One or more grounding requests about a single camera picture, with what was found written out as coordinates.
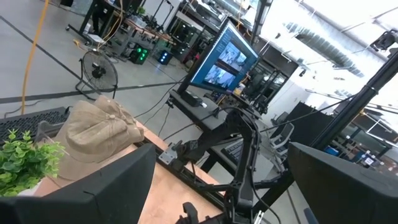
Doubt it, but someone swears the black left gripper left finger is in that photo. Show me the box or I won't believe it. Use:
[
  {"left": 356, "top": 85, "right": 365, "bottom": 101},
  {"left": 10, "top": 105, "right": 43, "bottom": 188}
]
[{"left": 0, "top": 142, "right": 157, "bottom": 224}]

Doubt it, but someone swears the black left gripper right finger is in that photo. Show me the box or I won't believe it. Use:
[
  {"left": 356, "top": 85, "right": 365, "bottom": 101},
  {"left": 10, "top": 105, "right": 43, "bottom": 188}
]
[{"left": 287, "top": 141, "right": 398, "bottom": 224}]

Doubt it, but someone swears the black desk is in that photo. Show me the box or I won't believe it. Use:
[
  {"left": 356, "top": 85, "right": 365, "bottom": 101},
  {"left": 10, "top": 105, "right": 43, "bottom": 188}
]
[{"left": 169, "top": 89, "right": 231, "bottom": 132}]

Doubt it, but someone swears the black keyboard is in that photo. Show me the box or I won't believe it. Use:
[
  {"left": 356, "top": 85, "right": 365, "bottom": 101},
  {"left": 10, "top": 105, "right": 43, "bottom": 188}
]
[{"left": 220, "top": 139, "right": 247, "bottom": 166}]

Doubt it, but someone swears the green plant in white pot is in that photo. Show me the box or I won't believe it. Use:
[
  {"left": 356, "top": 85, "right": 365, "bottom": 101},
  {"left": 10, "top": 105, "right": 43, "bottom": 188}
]
[{"left": 0, "top": 128, "right": 65, "bottom": 198}]

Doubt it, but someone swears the grey office chair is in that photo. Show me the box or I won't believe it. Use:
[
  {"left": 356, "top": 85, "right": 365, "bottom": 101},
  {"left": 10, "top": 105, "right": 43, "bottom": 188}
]
[{"left": 269, "top": 122, "right": 295, "bottom": 154}]

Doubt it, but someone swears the black computer monitor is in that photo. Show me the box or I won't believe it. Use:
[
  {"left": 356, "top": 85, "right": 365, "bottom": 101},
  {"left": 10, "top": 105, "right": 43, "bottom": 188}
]
[{"left": 176, "top": 17, "right": 261, "bottom": 108}]

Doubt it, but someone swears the blue-lit equipment box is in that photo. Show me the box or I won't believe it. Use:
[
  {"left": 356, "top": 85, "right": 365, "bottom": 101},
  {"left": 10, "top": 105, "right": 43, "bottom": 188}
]
[{"left": 157, "top": 49, "right": 174, "bottom": 66}]

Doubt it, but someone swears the black perforated panel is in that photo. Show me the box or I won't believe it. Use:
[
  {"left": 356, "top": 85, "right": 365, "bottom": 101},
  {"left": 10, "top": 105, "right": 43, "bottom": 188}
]
[{"left": 0, "top": 106, "right": 71, "bottom": 144}]

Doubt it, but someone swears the green-lit equipment box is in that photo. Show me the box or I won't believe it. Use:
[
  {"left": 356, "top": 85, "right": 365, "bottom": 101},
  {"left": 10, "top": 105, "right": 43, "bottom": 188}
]
[{"left": 128, "top": 45, "right": 150, "bottom": 66}]

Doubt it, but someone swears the black floor fan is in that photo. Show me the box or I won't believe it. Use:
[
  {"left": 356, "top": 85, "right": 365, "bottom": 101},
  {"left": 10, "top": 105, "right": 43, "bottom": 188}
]
[{"left": 75, "top": 49, "right": 119, "bottom": 101}]

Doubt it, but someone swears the black frame pole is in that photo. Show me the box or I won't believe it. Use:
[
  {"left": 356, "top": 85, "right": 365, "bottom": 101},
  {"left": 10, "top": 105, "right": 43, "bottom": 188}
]
[{"left": 253, "top": 51, "right": 398, "bottom": 218}]

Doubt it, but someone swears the silver ribbed air duct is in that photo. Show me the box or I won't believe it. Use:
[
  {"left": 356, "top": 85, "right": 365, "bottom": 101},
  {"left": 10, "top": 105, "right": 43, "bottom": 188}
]
[{"left": 284, "top": 21, "right": 365, "bottom": 79}]

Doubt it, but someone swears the yellow hanging cord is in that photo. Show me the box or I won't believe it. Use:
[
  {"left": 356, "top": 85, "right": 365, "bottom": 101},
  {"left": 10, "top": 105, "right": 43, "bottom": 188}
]
[{"left": 19, "top": 0, "right": 51, "bottom": 115}]

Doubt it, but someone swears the black camera on frame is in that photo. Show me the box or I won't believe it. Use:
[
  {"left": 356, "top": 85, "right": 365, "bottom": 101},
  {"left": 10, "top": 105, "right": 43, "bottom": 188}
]
[{"left": 369, "top": 29, "right": 398, "bottom": 53}]

